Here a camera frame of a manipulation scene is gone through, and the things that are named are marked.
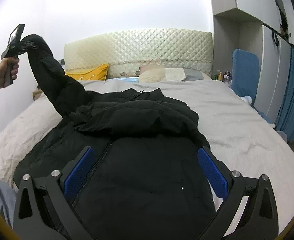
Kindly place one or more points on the beige and grey pillow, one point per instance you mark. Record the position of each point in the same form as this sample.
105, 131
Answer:
155, 73

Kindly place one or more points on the wall power socket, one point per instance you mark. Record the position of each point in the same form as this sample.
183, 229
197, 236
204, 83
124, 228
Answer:
62, 61

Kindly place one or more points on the grey wall cabinet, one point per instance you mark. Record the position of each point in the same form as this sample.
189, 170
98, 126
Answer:
264, 28

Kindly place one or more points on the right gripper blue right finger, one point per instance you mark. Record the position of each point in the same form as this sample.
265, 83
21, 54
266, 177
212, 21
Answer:
259, 220

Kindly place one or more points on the light blue bed sheet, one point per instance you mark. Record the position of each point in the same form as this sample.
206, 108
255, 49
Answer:
126, 79

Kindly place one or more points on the yellow crown pillow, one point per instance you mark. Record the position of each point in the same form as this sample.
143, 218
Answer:
98, 73

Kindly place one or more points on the wooden nightstand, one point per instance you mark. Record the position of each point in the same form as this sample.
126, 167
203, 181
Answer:
36, 94

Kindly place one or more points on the small bottles on shelf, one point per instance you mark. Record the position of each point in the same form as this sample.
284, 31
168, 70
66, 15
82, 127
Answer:
225, 76

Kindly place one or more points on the blue padded chair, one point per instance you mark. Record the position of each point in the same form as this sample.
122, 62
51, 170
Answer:
245, 73

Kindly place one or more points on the person left hand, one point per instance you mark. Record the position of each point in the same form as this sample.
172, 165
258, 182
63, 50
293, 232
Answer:
8, 70

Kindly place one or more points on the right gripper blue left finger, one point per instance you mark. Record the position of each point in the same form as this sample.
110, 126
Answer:
43, 208

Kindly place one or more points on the grey trouser leg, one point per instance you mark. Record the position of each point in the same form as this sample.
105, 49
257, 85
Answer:
8, 198

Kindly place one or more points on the cream quilted headboard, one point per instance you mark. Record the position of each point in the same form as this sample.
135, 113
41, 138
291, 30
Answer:
126, 51

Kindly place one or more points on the black puffer jacket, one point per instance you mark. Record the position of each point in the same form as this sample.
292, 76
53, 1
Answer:
146, 182

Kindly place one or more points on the grey bed blanket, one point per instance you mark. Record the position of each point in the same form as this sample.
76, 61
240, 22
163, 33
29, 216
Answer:
237, 134

